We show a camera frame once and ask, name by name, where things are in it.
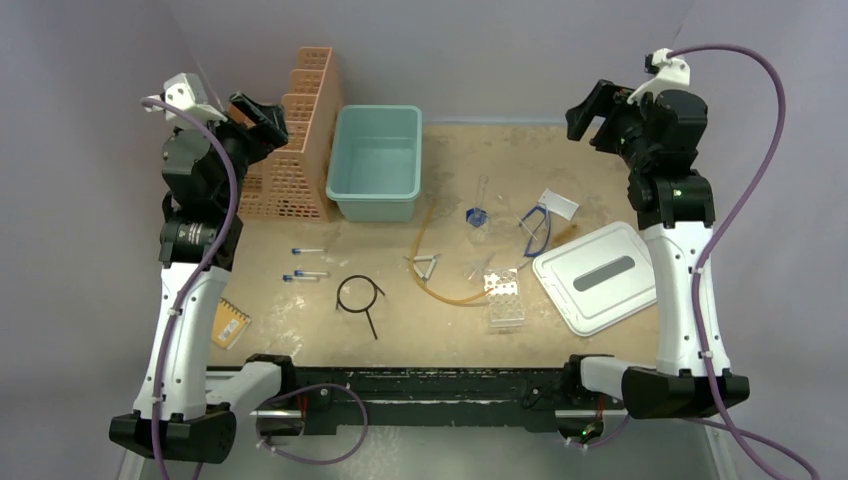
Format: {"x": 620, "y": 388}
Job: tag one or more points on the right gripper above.
{"x": 609, "y": 101}

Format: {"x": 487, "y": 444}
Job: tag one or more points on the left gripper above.
{"x": 267, "y": 134}

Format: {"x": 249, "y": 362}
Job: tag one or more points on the blue safety glasses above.
{"x": 537, "y": 223}

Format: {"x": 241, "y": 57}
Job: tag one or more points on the glass graduated cylinder blue base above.
{"x": 477, "y": 217}

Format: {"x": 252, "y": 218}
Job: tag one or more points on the amber rubber tubing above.
{"x": 559, "y": 239}

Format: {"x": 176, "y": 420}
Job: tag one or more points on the black ring stand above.
{"x": 360, "y": 306}

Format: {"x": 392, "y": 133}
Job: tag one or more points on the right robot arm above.
{"x": 657, "y": 137}

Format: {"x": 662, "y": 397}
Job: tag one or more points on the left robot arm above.
{"x": 176, "y": 416}

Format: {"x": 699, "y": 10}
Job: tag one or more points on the orange plastic rack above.
{"x": 290, "y": 184}

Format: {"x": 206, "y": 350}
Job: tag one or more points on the white paper tag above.
{"x": 558, "y": 204}

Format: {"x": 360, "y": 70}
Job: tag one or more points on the upper blue-capped test tube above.
{"x": 307, "y": 251}

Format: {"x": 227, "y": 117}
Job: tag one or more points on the teal plastic tub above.
{"x": 375, "y": 170}

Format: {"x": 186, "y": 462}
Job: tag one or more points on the lower blue-capped test tube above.
{"x": 294, "y": 278}

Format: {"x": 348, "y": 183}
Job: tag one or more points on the white tub lid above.
{"x": 598, "y": 279}

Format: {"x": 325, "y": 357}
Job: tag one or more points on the orange spiral notebook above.
{"x": 230, "y": 323}

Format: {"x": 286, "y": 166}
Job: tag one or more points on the clear glass funnel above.
{"x": 477, "y": 268}

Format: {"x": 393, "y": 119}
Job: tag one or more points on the clay pipe triangle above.
{"x": 423, "y": 265}

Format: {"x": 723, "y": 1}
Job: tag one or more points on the clear well plate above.
{"x": 504, "y": 298}

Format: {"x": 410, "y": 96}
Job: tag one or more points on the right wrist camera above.
{"x": 667, "y": 73}

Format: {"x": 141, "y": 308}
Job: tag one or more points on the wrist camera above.
{"x": 185, "y": 92}
{"x": 667, "y": 73}

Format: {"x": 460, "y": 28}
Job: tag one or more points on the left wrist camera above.
{"x": 185, "y": 92}

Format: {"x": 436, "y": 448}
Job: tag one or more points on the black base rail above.
{"x": 537, "y": 400}

